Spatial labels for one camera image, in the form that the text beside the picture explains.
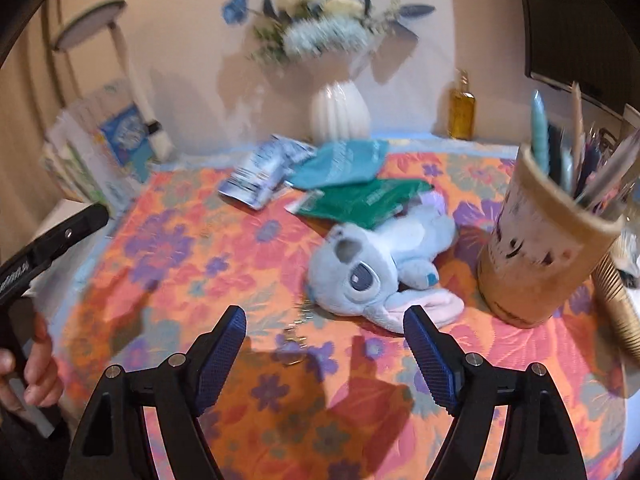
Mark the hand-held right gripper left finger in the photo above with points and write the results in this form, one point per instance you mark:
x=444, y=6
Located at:
x=220, y=360

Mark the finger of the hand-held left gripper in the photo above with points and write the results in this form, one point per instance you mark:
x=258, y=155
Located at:
x=70, y=232

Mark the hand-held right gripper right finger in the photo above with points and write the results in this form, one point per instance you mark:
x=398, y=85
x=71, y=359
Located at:
x=430, y=360

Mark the blue koala plush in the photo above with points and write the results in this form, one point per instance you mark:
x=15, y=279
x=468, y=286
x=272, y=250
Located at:
x=345, y=280

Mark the person's left forearm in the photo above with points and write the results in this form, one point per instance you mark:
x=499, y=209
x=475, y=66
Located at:
x=30, y=445

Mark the person's left hand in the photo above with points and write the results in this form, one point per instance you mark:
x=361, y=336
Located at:
x=42, y=365

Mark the floral orange tablecloth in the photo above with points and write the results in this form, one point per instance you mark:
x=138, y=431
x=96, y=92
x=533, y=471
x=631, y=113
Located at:
x=310, y=410

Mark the row of books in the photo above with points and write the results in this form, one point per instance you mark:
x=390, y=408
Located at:
x=120, y=135

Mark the bamboo pen holder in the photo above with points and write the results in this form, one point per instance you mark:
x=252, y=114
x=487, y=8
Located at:
x=540, y=260

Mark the white desk lamp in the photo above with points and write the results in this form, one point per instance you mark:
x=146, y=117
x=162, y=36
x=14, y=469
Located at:
x=132, y=85

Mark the green packet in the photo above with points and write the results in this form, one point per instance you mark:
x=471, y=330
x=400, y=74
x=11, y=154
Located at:
x=365, y=205

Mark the grey and white packet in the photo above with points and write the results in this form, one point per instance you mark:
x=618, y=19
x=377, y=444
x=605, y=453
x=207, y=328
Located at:
x=260, y=170

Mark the gold ribbed cup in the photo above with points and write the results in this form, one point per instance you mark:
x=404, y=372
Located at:
x=620, y=305

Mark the teal packet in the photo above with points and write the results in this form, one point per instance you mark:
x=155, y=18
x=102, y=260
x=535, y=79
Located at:
x=345, y=165

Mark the amber glass bottle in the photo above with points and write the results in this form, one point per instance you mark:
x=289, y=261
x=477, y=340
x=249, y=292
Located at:
x=461, y=115

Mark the bunch of pens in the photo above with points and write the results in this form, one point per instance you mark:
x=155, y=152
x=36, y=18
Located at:
x=540, y=130

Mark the white ribbed vase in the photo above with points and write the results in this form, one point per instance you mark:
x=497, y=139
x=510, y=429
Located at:
x=340, y=115

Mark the blue and white flower bouquet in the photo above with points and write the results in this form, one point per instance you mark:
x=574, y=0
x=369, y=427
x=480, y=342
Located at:
x=325, y=35

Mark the black monitor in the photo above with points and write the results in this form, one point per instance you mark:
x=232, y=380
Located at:
x=590, y=20

